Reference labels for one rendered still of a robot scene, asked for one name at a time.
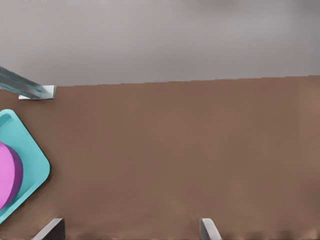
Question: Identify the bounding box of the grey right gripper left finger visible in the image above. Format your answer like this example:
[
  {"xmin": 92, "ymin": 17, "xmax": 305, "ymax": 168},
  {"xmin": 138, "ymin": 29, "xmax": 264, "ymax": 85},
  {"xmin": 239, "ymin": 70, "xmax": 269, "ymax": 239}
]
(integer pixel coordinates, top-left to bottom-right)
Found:
[{"xmin": 31, "ymin": 217, "xmax": 66, "ymax": 240}]

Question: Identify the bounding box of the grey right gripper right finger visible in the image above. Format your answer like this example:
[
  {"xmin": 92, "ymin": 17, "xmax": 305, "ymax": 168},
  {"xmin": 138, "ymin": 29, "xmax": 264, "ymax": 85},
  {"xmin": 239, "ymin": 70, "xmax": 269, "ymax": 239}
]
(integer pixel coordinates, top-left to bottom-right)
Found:
[{"xmin": 199, "ymin": 217, "xmax": 223, "ymax": 240}]

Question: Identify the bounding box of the teal tray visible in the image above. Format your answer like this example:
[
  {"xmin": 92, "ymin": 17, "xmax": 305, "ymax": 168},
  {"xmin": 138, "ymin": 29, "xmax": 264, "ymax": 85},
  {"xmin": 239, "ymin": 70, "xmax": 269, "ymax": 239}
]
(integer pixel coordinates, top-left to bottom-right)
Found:
[{"xmin": 0, "ymin": 108, "xmax": 51, "ymax": 224}]

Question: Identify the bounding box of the silver post foot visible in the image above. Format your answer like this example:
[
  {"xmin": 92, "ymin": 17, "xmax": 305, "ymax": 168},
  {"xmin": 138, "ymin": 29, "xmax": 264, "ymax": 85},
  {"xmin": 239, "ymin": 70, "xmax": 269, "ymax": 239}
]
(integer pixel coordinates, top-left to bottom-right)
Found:
[{"xmin": 18, "ymin": 85, "xmax": 57, "ymax": 101}]

